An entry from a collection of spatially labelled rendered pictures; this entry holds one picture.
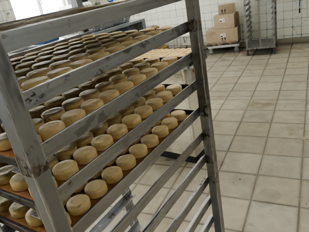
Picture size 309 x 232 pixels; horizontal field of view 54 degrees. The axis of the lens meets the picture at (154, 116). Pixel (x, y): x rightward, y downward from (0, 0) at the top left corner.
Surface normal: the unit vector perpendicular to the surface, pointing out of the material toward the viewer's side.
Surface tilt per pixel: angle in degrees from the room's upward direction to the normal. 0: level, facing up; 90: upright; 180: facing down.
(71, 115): 0
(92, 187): 0
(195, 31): 90
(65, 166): 0
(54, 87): 90
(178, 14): 90
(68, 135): 90
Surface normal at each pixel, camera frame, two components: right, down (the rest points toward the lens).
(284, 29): -0.42, 0.43
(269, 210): -0.18, -0.90
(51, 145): 0.83, 0.07
